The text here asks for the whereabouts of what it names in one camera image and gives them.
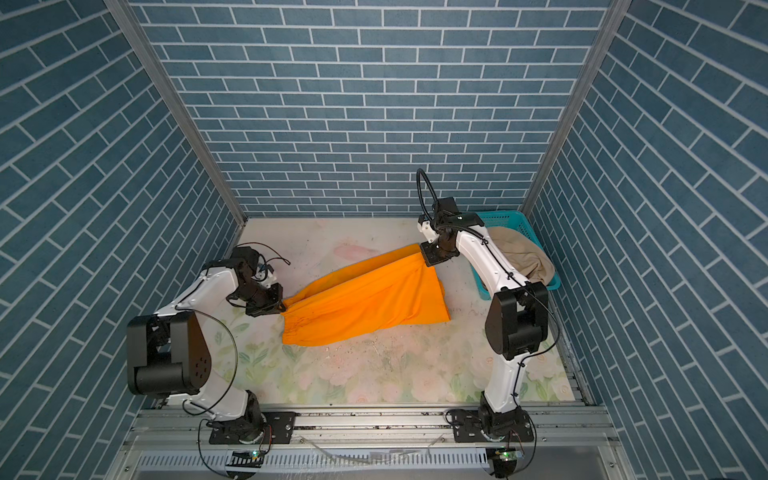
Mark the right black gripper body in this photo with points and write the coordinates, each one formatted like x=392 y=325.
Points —
x=437 y=252

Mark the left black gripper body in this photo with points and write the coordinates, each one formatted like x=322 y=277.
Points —
x=259 y=299

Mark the orange shorts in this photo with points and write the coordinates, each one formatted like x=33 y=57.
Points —
x=392 y=289

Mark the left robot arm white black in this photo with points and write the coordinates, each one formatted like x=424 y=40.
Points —
x=168 y=356

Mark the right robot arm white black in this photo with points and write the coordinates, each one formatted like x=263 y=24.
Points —
x=517 y=321

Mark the beige shorts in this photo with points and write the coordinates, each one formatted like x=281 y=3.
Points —
x=523 y=254

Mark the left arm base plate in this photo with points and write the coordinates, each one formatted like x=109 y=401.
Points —
x=267 y=428

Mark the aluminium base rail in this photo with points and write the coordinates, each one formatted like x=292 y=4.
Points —
x=572 y=441

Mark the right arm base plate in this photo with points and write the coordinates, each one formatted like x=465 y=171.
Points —
x=474 y=426

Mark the white vented cable duct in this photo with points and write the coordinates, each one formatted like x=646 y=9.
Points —
x=312 y=460

